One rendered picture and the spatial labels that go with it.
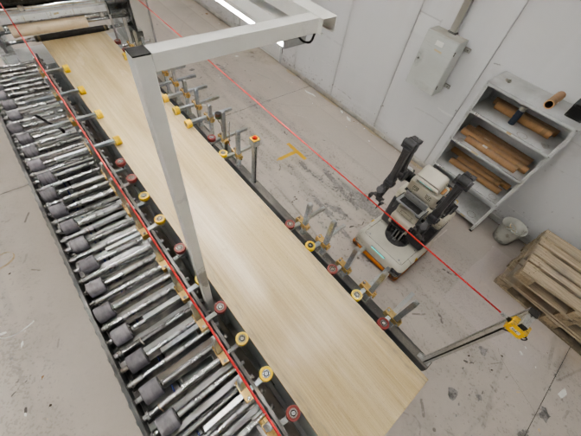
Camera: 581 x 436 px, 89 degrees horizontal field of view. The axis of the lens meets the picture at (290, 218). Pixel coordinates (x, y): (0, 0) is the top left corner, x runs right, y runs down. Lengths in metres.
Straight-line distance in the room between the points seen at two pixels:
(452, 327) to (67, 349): 3.54
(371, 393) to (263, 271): 1.01
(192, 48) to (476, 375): 3.38
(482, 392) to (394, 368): 1.50
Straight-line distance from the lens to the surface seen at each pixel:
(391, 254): 3.28
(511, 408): 3.66
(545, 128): 3.94
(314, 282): 2.17
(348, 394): 2.04
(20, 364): 3.43
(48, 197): 3.06
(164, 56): 0.92
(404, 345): 2.46
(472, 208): 4.49
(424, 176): 2.53
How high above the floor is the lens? 2.84
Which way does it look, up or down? 53 degrees down
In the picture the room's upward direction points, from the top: 11 degrees clockwise
